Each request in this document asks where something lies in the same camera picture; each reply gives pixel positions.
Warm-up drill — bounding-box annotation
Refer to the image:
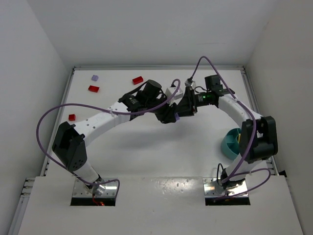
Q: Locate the red lego brick left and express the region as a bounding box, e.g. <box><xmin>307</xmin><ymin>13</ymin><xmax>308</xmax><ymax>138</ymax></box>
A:
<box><xmin>88</xmin><ymin>85</ymin><xmax>100</xmax><ymax>93</ymax></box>

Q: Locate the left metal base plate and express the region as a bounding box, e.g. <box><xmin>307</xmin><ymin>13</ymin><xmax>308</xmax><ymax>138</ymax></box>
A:
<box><xmin>72</xmin><ymin>178</ymin><xmax>119</xmax><ymax>198</ymax></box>

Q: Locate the red lego brick top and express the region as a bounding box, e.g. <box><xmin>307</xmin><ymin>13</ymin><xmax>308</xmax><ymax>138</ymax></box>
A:
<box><xmin>132</xmin><ymin>76</ymin><xmax>144</xmax><ymax>85</ymax></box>

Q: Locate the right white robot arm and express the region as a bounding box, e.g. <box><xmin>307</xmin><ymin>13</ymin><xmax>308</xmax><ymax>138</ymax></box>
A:
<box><xmin>177</xmin><ymin>75</ymin><xmax>278</xmax><ymax>189</ymax></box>

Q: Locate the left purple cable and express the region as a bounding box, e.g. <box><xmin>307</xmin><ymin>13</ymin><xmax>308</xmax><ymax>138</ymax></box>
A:
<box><xmin>36</xmin><ymin>78</ymin><xmax>181</xmax><ymax>194</ymax></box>

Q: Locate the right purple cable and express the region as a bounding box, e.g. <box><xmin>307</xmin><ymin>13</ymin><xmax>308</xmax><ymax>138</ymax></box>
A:
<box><xmin>187</xmin><ymin>56</ymin><xmax>272</xmax><ymax>200</ymax></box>

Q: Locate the small red lego brick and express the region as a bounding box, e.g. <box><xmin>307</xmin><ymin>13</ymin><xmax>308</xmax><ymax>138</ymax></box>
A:
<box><xmin>68</xmin><ymin>114</ymin><xmax>76</xmax><ymax>121</ymax></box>

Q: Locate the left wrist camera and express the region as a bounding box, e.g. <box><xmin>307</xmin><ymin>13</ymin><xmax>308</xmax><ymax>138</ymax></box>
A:
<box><xmin>165</xmin><ymin>87</ymin><xmax>184</xmax><ymax>100</ymax></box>

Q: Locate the metal base plate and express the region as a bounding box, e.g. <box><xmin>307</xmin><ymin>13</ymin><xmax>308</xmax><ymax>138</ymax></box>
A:
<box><xmin>203</xmin><ymin>177</ymin><xmax>248</xmax><ymax>199</ymax></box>
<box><xmin>72</xmin><ymin>178</ymin><xmax>119</xmax><ymax>198</ymax></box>

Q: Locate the lilac lego brick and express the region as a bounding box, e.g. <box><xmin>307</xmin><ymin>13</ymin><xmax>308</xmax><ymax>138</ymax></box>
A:
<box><xmin>174</xmin><ymin>113</ymin><xmax>180</xmax><ymax>121</ymax></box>
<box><xmin>91</xmin><ymin>75</ymin><xmax>99</xmax><ymax>81</ymax></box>

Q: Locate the teal divided round container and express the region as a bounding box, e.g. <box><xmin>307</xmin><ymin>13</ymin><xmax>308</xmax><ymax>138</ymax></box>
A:
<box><xmin>221</xmin><ymin>128</ymin><xmax>241</xmax><ymax>161</ymax></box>

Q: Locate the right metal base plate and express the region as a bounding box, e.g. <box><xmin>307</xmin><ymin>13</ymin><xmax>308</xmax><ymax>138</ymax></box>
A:
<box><xmin>203</xmin><ymin>177</ymin><xmax>248</xmax><ymax>199</ymax></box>

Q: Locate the purple cable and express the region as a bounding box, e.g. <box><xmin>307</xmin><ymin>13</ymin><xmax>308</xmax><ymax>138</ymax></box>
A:
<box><xmin>36</xmin><ymin>78</ymin><xmax>181</xmax><ymax>194</ymax></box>
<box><xmin>187</xmin><ymin>56</ymin><xmax>272</xmax><ymax>200</ymax></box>

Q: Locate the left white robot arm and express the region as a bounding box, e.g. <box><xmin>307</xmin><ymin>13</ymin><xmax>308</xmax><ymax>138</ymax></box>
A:
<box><xmin>52</xmin><ymin>80</ymin><xmax>180</xmax><ymax>190</ymax></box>

